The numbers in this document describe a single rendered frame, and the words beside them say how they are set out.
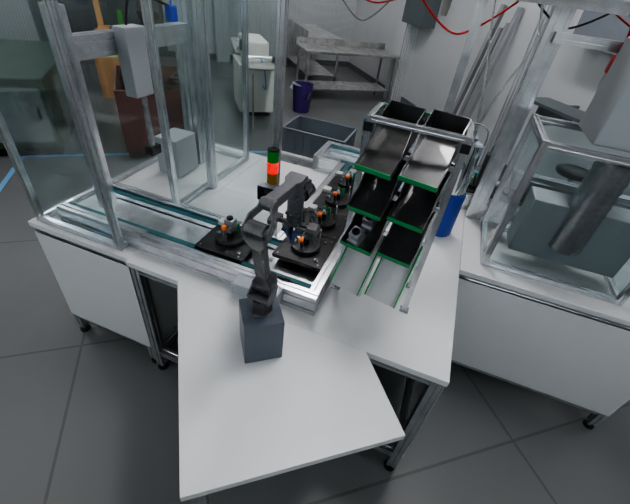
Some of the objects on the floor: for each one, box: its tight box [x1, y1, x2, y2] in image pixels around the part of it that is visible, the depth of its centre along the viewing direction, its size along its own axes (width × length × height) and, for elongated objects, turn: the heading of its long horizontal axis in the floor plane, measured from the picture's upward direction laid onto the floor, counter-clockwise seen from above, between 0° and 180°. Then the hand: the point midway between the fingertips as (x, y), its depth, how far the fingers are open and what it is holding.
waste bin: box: [290, 81, 314, 114], centre depth 627 cm, size 41×38×49 cm
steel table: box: [286, 18, 343, 81], centre depth 817 cm, size 75×198×105 cm, turn 9°
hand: (292, 235), depth 131 cm, fingers closed
